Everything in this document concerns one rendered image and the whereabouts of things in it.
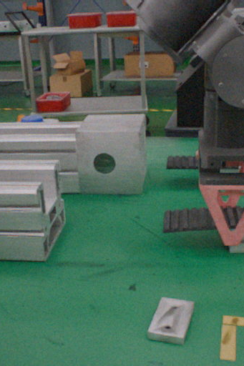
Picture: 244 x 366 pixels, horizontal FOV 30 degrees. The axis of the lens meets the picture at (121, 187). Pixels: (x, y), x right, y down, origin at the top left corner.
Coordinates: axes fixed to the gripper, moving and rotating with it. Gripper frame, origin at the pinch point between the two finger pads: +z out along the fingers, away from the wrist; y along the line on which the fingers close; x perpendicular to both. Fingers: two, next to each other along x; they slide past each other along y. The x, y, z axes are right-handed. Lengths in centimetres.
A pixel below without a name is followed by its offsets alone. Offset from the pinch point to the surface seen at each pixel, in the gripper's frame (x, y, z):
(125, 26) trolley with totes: -46, -304, -15
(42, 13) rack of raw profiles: -238, -753, -32
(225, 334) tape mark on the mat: -1.3, 14.9, 3.4
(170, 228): -6.3, 1.1, 0.4
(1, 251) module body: -24.5, 4.6, 1.8
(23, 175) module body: -23.5, -2.5, -4.5
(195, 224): -3.6, 1.2, -0.1
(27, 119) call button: -32.2, -30.7, -5.2
